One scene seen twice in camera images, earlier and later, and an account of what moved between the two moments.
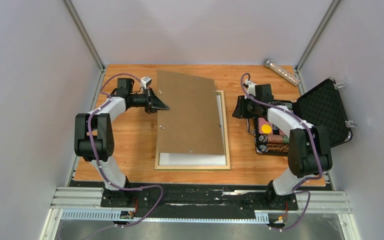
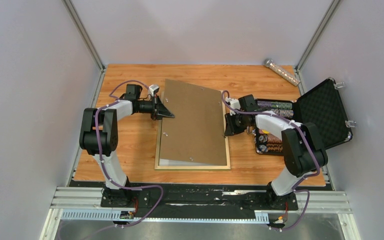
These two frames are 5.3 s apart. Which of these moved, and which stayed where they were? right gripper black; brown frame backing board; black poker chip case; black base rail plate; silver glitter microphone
Moved: brown frame backing board; right gripper black
Stayed: black base rail plate; silver glitter microphone; black poker chip case
